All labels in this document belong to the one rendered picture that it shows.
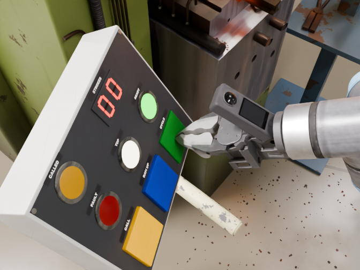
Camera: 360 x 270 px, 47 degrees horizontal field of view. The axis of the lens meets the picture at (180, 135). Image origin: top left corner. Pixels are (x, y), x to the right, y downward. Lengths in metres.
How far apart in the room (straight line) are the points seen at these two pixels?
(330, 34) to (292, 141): 0.85
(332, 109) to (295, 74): 1.64
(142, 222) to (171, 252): 1.06
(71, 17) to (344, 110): 0.54
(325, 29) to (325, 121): 0.87
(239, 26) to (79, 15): 0.43
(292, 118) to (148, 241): 0.31
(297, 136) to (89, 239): 0.34
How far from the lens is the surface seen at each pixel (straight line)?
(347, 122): 0.64
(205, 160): 1.46
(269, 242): 1.80
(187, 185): 1.15
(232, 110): 0.66
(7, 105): 1.57
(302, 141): 0.66
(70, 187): 0.59
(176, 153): 0.79
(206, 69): 1.10
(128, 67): 0.71
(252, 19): 1.15
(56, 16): 0.86
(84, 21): 0.92
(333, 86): 2.30
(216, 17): 1.06
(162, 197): 0.74
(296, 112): 0.67
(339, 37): 1.48
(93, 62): 0.67
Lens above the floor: 1.68
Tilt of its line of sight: 58 degrees down
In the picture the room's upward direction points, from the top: straight up
